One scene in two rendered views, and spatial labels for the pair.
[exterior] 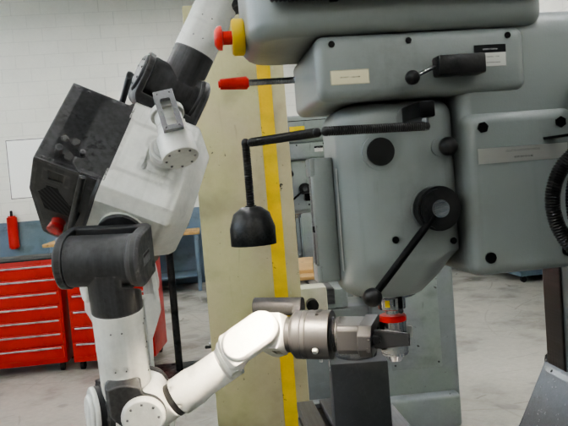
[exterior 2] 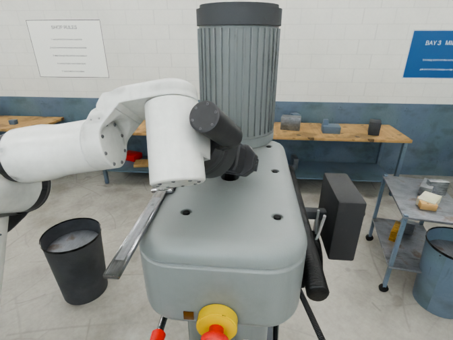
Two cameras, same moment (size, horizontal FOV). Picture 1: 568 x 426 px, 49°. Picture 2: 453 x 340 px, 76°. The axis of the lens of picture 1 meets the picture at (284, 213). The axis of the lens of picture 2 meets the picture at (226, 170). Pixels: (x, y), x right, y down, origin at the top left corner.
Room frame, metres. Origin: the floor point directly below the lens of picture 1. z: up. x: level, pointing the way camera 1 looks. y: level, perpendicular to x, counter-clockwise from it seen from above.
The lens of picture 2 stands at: (0.99, 0.34, 2.15)
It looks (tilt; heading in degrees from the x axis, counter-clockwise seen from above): 25 degrees down; 282
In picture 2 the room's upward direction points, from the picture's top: straight up
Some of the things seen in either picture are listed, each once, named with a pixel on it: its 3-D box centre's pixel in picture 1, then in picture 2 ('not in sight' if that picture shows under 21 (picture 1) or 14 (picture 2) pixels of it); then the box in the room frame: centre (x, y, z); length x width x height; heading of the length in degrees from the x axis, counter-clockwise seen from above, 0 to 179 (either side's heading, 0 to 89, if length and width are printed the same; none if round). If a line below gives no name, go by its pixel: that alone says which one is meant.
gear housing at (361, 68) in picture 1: (399, 76); not in sight; (1.09, -0.22, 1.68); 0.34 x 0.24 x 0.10; 97
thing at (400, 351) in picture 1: (394, 336); not in sight; (1.09, -0.17, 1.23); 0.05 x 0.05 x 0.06
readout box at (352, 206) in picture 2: not in sight; (340, 214); (0.79, -0.51, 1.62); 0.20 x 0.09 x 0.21; 97
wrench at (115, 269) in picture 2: not in sight; (146, 217); (1.18, 0.00, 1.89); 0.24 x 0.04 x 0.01; 97
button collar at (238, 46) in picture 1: (237, 37); (217, 323); (1.06, 0.05, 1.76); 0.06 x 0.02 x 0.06; 7
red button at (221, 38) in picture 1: (223, 38); (215, 338); (1.06, 0.08, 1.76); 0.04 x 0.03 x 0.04; 7
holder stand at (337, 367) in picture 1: (357, 385); not in sight; (1.41, -0.13, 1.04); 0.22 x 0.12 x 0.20; 178
